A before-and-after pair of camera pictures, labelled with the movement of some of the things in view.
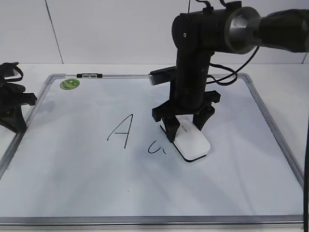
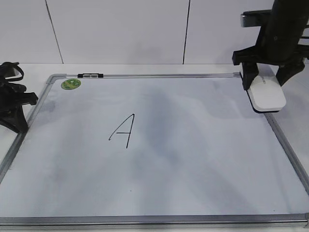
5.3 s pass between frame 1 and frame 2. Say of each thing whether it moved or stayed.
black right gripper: moved
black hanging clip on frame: stayed
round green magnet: stayed
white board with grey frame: stayed
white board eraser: moved
